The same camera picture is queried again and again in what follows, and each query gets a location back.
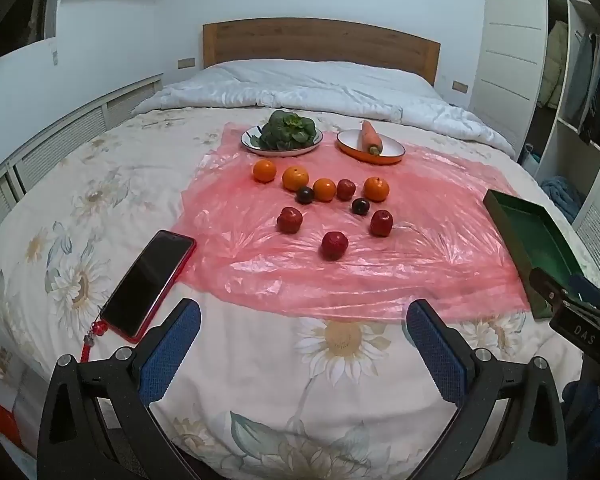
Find white slatted radiator cover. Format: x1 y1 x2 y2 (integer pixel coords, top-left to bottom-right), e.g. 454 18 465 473
0 72 163 246

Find floral bedsheet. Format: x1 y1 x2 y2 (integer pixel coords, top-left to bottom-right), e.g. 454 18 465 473
0 110 600 480

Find orange and white plate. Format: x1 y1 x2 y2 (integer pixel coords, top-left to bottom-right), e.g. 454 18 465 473
336 129 406 165

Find white wardrobe door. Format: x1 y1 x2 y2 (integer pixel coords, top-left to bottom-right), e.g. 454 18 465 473
470 0 551 161

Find green tray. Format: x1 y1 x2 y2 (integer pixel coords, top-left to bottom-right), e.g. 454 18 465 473
482 189 588 320

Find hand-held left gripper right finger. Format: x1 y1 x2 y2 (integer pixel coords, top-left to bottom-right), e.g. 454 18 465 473
405 299 568 480

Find red phone charm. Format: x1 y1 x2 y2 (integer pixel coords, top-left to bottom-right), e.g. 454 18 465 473
80 322 106 363

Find white open shelf unit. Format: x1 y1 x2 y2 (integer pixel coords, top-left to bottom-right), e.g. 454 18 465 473
517 0 600 241

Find folded pale green bedding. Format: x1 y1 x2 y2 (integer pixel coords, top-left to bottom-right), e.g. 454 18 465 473
537 20 568 108

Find hanging dark clothes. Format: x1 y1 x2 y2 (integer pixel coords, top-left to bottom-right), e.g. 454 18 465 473
565 30 600 146

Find white plate with dark rim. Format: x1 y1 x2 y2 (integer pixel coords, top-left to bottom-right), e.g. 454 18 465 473
241 125 324 157

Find red smartphone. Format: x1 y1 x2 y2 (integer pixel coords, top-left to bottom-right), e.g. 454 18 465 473
100 230 197 343

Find white duvet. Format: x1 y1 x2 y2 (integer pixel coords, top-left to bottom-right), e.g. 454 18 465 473
132 59 516 157

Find pink plastic sheet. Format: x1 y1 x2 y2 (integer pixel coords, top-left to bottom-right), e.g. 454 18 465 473
180 122 531 321

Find orange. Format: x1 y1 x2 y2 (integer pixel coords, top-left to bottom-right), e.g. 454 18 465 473
282 166 310 192
363 176 390 202
252 159 277 183
312 178 337 203

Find blue cloth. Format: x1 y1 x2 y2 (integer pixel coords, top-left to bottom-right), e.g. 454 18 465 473
540 176 588 223

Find leafy green vegetable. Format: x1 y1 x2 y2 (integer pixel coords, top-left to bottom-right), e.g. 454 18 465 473
258 110 316 151

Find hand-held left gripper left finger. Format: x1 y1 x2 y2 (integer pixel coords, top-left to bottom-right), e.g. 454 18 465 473
37 298 203 480

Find person's right hand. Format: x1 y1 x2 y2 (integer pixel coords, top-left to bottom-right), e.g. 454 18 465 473
561 380 600 443

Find wooden headboard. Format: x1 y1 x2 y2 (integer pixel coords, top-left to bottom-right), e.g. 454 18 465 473
202 17 441 86

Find pale blue bag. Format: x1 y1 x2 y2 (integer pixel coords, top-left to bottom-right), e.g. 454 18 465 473
520 144 541 176

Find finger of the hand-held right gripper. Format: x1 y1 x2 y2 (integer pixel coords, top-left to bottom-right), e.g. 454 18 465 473
570 274 600 311
529 267 576 318

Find carrot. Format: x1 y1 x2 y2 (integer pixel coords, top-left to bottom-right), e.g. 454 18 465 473
360 120 383 155

